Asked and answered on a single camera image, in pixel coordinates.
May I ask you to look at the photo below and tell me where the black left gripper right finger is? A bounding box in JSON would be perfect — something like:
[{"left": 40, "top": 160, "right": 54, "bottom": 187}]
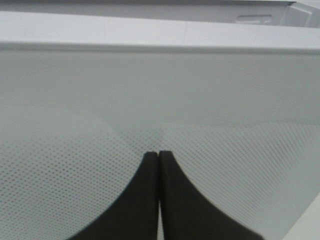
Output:
[{"left": 158, "top": 151, "right": 263, "bottom": 240}]

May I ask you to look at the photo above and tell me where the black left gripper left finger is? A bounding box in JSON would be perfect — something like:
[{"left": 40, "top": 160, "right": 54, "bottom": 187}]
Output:
[{"left": 71, "top": 152, "right": 159, "bottom": 240}]

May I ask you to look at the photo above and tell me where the white microwave door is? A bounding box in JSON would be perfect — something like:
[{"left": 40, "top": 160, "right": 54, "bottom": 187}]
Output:
[{"left": 0, "top": 11, "right": 320, "bottom": 240}]

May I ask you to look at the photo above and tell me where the white microwave oven body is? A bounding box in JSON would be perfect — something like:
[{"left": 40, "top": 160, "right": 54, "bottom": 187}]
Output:
[{"left": 0, "top": 0, "right": 320, "bottom": 28}]

